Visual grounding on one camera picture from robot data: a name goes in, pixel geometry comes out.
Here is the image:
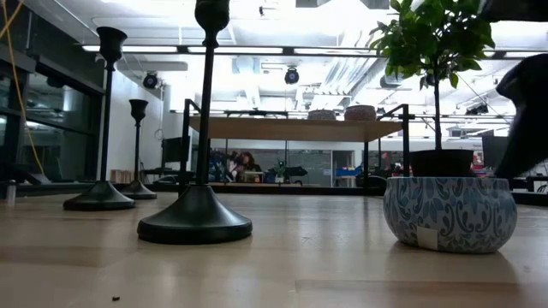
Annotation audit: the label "purple patterned candle tin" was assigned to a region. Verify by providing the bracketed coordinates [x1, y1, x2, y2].
[307, 109, 337, 121]

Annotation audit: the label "pink patterned candle tin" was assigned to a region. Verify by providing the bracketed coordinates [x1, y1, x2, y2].
[343, 104, 378, 122]

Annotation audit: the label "black candlestick holder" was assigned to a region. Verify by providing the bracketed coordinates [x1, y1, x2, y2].
[136, 0, 253, 246]
[63, 26, 136, 212]
[121, 98, 158, 201]

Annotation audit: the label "blue patterned candle tin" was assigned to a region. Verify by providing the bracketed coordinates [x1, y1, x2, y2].
[383, 176, 518, 254]

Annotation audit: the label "small green plant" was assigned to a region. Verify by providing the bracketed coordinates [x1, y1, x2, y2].
[273, 158, 287, 184]

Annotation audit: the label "wooden shelf riser black legs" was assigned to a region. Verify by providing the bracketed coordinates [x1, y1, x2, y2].
[178, 98, 415, 198]

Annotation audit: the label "blue box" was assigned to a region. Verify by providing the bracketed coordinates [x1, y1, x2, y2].
[335, 165, 364, 178]

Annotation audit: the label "black monitor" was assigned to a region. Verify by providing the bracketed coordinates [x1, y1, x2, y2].
[481, 135, 510, 170]
[161, 136, 192, 163]

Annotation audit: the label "brown wooden boxes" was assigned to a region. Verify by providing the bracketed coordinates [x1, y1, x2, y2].
[110, 169, 134, 184]

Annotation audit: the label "green potted plant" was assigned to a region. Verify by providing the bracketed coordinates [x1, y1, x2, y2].
[368, 0, 497, 179]

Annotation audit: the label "black metal table frame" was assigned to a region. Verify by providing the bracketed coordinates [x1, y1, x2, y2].
[0, 175, 548, 207]

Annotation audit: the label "yellow cable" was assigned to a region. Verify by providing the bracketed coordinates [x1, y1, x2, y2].
[0, 0, 46, 176]

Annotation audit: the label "small white post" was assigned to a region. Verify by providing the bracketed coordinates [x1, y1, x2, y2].
[4, 179, 17, 205]

